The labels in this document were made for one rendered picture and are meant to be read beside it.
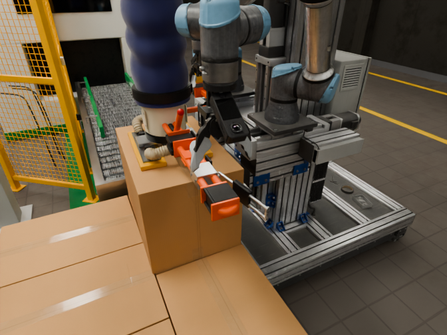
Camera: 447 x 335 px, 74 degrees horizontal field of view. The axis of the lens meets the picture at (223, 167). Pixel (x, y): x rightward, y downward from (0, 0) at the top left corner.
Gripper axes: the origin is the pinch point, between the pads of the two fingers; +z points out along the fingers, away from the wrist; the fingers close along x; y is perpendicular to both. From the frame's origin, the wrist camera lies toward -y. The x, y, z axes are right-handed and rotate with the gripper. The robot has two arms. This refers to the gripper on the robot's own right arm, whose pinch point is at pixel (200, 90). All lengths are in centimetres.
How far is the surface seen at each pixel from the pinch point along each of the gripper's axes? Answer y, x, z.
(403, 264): 69, 110, 108
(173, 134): 51, -28, -1
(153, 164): 46, -36, 13
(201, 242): 59, -23, 45
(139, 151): 34, -39, 12
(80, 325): 70, -71, 55
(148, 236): 60, -43, 34
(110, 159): -46, -50, 53
